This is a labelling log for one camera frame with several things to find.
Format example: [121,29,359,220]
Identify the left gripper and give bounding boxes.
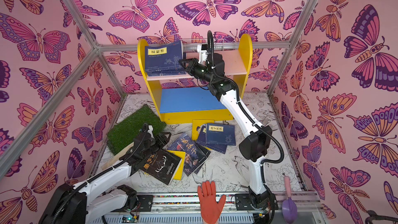
[141,131,171,161]

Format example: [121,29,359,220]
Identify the navy book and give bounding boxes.
[147,69,186,77]
[206,123,236,146]
[144,40,185,74]
[196,126,227,154]

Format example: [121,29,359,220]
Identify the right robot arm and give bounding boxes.
[179,43,285,196]

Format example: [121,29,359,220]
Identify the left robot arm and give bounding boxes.
[39,124,171,224]

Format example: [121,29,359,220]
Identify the black book yellow title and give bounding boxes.
[141,149,182,185]

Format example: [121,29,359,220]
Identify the yellow cartoon cover book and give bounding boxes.
[192,119,215,141]

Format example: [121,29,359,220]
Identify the dark purple cover book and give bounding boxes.
[167,133,211,176]

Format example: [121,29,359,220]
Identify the yellow pink blue bookshelf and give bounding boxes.
[145,34,253,124]

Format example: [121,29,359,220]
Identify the thin yellow book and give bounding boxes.
[168,150,186,180]

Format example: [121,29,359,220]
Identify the green artificial grass mat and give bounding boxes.
[107,104,166,155]

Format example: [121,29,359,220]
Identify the beige cloth glove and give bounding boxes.
[101,143,134,171]

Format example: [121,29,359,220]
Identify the red rubber glove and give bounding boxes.
[198,181,227,224]

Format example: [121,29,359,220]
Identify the green circuit board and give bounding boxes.
[122,215,138,224]

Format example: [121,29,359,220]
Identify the purple plastic scoop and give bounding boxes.
[282,176,297,224]

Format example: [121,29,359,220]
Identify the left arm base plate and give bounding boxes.
[123,195,154,212]

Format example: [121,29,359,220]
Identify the aluminium rail base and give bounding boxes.
[58,191,324,224]

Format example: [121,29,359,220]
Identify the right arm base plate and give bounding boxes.
[235,192,279,213]

